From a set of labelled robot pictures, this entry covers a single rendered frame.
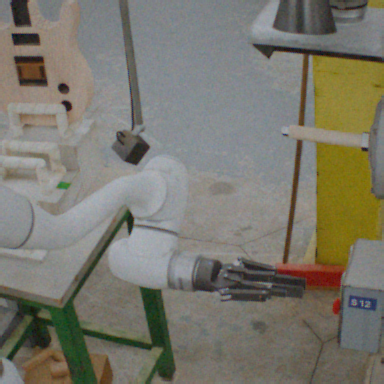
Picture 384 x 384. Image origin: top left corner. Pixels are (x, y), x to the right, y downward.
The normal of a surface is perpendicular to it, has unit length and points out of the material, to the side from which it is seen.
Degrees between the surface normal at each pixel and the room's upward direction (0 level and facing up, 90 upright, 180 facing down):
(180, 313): 0
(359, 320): 90
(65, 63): 90
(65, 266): 0
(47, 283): 0
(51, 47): 90
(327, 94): 90
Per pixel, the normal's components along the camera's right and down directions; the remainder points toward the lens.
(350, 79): -0.34, 0.57
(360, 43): -0.29, -0.29
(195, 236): -0.10, -0.82
